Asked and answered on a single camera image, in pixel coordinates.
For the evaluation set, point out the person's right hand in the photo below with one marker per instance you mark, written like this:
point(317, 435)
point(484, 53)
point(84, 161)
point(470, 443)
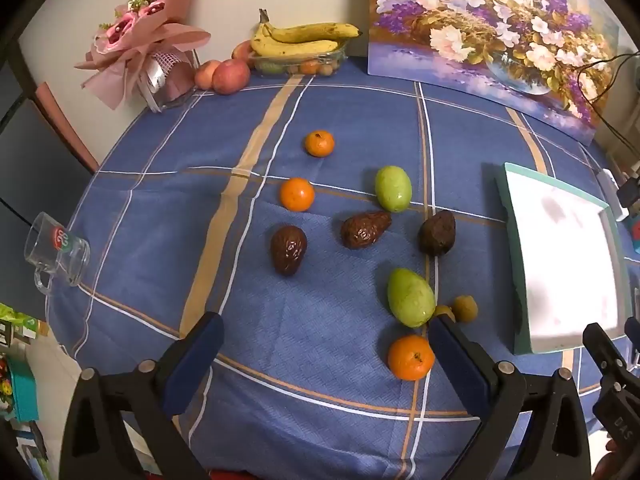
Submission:
point(611, 446)

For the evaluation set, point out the blue plaid tablecloth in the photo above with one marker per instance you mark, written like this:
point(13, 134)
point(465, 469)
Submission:
point(150, 210)

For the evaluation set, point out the clear plastic fruit container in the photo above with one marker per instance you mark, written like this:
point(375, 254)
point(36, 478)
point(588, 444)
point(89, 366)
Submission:
point(260, 62)

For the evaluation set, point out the glossy brown avocado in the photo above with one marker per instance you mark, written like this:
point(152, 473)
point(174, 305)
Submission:
point(365, 229)
point(288, 250)

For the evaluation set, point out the black power adapter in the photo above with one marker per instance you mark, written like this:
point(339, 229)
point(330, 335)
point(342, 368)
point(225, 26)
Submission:
point(630, 195)

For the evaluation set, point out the pink wrapped flower bouquet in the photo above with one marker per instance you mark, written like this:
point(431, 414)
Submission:
point(145, 35)

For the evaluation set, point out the flower painting canvas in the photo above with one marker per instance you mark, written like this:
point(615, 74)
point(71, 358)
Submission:
point(475, 20)

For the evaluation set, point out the peach coloured apple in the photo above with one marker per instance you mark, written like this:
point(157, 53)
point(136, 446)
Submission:
point(205, 75)

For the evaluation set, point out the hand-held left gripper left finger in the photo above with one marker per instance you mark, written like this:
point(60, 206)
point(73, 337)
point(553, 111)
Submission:
point(195, 360)

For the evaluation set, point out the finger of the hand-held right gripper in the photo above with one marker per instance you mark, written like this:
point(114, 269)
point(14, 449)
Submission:
point(634, 332)
point(602, 347)

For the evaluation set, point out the green mango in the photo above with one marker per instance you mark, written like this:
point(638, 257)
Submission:
point(410, 297)
point(393, 188)

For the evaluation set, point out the small orange tangerine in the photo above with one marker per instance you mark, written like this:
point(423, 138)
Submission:
point(309, 67)

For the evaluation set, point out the white power strip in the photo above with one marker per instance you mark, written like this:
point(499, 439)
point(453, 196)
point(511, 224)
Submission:
point(611, 195)

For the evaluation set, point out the matte dark avocado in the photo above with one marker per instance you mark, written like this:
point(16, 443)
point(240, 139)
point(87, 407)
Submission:
point(437, 232)

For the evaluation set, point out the small brown kiwi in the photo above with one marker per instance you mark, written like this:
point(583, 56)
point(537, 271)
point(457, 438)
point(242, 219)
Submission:
point(444, 311)
point(464, 308)
point(327, 69)

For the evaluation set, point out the clear glass mug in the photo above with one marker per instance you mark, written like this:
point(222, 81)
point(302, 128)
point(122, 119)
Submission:
point(57, 255)

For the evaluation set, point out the teal plastic box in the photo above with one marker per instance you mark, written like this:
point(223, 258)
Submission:
point(636, 245)

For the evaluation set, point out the teal storage box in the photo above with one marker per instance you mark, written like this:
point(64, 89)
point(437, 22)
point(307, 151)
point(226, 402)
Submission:
point(22, 390)

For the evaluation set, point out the yellow banana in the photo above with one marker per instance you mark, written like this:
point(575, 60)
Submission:
point(300, 49)
point(320, 31)

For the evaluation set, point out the red orange apple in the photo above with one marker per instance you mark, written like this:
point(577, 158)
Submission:
point(241, 51)

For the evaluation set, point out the dark-spotted orange tangerine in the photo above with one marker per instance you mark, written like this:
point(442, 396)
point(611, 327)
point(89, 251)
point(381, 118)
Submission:
point(319, 143)

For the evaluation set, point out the green printed box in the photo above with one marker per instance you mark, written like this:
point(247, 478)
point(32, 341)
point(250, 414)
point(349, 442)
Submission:
point(20, 325)

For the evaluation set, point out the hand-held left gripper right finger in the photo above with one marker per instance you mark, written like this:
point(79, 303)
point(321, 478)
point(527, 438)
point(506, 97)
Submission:
point(457, 360)

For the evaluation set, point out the small green fruit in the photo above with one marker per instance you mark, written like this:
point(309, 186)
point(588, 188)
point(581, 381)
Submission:
point(270, 67)

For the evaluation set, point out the teal rimmed white tray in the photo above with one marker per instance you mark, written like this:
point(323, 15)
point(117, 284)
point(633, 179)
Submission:
point(560, 260)

